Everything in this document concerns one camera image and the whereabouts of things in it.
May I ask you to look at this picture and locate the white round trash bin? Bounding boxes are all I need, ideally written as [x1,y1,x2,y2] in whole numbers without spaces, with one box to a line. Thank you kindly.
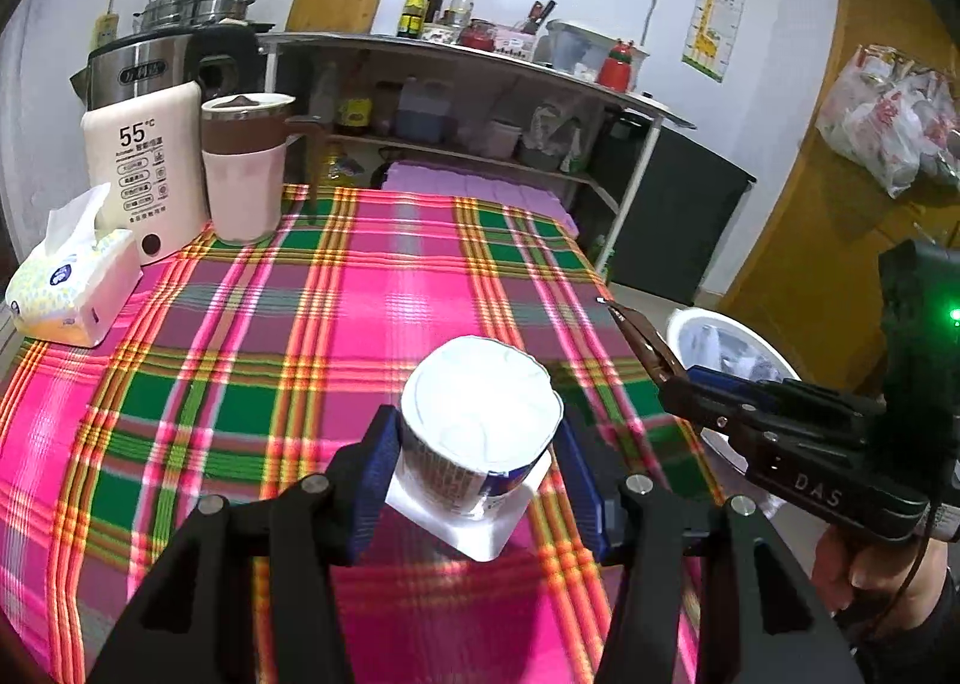
[666,307,803,505]

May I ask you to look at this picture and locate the person's right forearm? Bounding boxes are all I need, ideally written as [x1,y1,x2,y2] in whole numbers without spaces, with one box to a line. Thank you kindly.
[840,556,960,684]

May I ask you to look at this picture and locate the white yellow tissue pack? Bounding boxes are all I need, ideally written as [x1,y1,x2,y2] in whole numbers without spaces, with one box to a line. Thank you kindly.
[4,183,143,349]

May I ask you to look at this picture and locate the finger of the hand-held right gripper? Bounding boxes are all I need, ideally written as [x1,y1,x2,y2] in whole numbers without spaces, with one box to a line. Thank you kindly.
[660,375,758,445]
[686,365,886,430]

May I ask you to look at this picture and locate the black cabinet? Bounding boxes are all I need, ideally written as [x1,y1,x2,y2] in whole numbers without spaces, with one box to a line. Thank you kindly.
[592,114,757,306]

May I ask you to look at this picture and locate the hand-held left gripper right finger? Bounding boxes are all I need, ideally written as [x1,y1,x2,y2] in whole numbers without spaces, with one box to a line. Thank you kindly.
[551,418,863,684]

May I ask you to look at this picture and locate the wooden door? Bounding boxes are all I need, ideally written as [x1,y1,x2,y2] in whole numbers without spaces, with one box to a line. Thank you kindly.
[720,0,960,370]

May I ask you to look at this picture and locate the plastic bags on shelf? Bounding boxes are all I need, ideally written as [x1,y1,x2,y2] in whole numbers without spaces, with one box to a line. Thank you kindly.
[525,99,590,171]

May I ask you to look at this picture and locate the green bottle with yellow label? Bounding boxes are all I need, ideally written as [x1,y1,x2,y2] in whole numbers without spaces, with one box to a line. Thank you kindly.
[396,0,430,40]

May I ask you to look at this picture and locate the pink lidded storage box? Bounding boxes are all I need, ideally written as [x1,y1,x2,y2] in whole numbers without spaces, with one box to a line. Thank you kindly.
[379,159,582,239]

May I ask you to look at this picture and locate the dark bottle with yellow label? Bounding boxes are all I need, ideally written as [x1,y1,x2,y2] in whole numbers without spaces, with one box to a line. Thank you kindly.
[335,73,374,134]

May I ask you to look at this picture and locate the white blue yogurt cup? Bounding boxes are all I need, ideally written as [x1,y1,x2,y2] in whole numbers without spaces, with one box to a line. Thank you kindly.
[384,335,565,563]

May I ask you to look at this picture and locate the white water warmer appliance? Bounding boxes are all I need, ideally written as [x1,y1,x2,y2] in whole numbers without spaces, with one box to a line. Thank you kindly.
[79,80,211,266]

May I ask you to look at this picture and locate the pink utensil box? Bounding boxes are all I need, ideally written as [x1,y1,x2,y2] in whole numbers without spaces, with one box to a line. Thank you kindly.
[491,28,537,61]

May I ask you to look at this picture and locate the yellow oil bottle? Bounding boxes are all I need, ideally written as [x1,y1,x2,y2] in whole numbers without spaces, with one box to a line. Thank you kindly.
[322,144,368,188]

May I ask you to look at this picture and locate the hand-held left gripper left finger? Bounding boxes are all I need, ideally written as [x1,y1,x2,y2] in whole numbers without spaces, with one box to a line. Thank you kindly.
[86,405,402,684]

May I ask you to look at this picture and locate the bunch of hanging plastic bags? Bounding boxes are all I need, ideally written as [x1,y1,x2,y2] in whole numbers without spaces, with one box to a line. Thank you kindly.
[816,43,960,199]

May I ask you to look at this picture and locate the pink brown kettle jug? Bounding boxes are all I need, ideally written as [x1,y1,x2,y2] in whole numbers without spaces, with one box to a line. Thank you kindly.
[199,91,325,244]

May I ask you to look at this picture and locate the clear plastic bin liner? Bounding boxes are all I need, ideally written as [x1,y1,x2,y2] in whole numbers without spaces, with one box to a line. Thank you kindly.
[679,322,781,381]

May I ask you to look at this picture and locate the person's right hand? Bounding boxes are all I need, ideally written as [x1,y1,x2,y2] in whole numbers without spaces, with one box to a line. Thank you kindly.
[811,523,938,614]

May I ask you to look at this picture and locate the metal shelf rack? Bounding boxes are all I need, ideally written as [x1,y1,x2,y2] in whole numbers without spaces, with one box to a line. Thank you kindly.
[255,30,697,280]

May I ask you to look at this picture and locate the stainless steel electric cooker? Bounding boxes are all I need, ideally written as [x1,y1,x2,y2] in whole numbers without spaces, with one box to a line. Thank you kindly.
[69,24,263,111]

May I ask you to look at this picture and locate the blue plastic jug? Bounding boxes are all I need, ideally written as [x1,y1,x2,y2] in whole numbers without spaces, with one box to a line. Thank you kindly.
[394,76,451,141]

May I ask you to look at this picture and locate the brown snack wrapper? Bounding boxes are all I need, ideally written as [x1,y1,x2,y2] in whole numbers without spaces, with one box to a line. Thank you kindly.
[596,295,687,392]

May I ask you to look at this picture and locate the steel pot with lid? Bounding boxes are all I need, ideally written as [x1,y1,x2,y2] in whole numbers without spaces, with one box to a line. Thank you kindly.
[135,0,200,32]

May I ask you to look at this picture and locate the clear plastic container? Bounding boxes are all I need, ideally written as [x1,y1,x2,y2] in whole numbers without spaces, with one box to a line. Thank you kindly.
[545,19,650,81]

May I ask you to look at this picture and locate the pink green plaid tablecloth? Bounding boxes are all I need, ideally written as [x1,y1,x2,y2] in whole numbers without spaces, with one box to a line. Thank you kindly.
[0,183,728,684]

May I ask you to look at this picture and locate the giraffe wall poster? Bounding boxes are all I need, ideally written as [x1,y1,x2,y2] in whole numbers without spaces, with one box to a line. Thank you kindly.
[681,0,752,85]

